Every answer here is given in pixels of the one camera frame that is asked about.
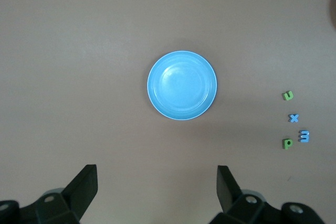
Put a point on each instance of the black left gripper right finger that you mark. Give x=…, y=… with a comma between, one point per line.
x=225, y=190

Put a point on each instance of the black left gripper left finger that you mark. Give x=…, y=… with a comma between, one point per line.
x=81, y=190

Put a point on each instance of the green letter p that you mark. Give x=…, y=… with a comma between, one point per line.
x=287, y=143

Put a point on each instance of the blue letter m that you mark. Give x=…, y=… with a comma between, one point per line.
x=304, y=136

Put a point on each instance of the blue letter x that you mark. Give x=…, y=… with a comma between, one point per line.
x=294, y=118

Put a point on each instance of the green letter u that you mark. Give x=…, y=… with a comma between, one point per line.
x=288, y=95

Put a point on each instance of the blue plate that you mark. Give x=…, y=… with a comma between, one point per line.
x=181, y=85

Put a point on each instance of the brown table mat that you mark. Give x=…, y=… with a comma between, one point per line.
x=78, y=51

